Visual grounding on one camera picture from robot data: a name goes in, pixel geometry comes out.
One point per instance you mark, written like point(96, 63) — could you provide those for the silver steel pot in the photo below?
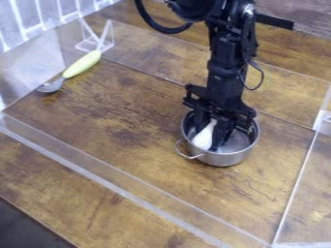
point(231, 154)

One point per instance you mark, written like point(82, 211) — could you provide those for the black strip on table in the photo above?
point(275, 21)

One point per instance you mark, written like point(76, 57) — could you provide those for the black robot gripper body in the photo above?
point(220, 97)

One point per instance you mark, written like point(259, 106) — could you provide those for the spoon with yellow-green handle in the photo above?
point(79, 67)

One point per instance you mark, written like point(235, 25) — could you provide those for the clear acrylic triangular bracket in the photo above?
point(92, 41)

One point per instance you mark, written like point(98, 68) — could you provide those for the clear acrylic barrier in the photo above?
point(111, 126)

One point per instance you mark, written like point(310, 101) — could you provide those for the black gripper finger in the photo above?
point(222, 131)
point(200, 119)

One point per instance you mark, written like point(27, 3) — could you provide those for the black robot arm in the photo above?
point(231, 23)

